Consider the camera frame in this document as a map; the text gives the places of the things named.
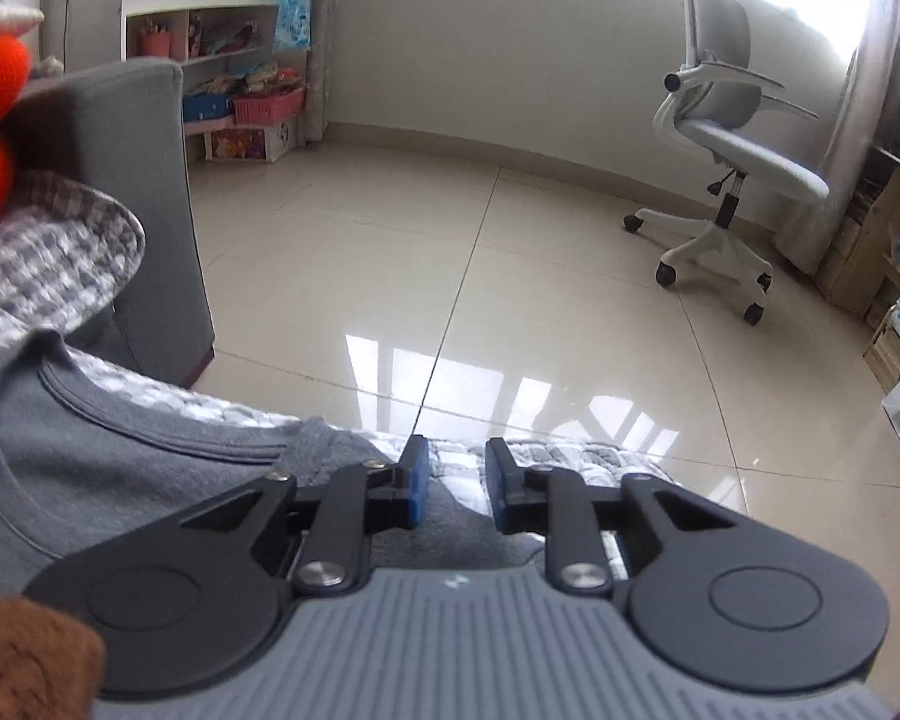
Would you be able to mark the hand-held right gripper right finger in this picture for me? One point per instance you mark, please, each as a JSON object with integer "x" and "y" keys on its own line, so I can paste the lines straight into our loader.
{"x": 495, "y": 487}

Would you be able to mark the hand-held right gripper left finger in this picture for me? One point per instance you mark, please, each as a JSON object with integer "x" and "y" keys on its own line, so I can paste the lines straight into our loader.
{"x": 418, "y": 480}

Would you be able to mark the grey t-shirt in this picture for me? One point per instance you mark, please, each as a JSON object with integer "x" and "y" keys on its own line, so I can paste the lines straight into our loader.
{"x": 120, "y": 450}

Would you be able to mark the printed cardboard box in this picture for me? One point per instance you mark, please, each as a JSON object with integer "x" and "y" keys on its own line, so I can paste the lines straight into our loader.
{"x": 247, "y": 142}

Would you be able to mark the grey sofa armrest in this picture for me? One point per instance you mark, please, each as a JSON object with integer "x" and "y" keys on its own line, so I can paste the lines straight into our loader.
{"x": 142, "y": 202}

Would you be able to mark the pink basket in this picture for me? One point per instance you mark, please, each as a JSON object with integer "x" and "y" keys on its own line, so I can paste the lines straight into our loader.
{"x": 268, "y": 106}

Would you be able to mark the grey office chair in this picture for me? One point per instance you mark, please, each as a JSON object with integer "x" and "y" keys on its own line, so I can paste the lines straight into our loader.
{"x": 727, "y": 135}

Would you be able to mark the blue storage box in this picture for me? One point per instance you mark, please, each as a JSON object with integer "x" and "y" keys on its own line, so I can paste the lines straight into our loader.
{"x": 206, "y": 109}

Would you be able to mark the brown fuzzy band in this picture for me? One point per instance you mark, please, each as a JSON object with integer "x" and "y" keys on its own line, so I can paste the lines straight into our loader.
{"x": 30, "y": 660}

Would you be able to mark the grey quilted blanket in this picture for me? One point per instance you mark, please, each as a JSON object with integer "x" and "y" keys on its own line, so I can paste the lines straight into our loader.
{"x": 45, "y": 255}

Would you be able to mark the wooden desk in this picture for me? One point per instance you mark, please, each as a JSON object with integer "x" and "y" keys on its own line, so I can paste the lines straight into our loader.
{"x": 870, "y": 240}

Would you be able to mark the patterned grey curtain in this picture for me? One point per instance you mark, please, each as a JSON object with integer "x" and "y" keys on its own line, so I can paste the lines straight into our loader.
{"x": 847, "y": 127}
{"x": 328, "y": 37}

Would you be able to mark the light blue plastic bag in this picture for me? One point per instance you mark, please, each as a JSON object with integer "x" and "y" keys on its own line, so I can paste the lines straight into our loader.
{"x": 292, "y": 11}

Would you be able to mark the white pillow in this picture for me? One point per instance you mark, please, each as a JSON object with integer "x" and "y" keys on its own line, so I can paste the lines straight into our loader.
{"x": 0, "y": 19}

